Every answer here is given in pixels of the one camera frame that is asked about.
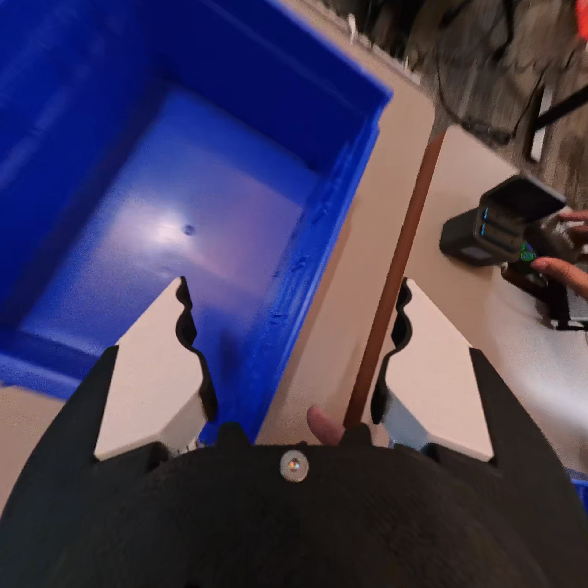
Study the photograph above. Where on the black charging case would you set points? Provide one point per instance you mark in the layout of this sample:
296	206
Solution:
496	225

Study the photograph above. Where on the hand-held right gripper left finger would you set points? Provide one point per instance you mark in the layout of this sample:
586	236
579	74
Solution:
147	390

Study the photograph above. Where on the blue plastic bin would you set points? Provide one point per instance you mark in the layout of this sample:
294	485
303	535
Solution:
206	183
581	487

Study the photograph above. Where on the person's right hand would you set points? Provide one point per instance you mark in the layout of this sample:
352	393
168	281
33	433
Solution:
326	427

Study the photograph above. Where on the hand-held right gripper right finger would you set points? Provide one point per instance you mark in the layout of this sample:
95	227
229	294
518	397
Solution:
436	381

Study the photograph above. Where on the black handheld device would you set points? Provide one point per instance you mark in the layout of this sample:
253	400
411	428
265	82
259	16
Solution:
551	285

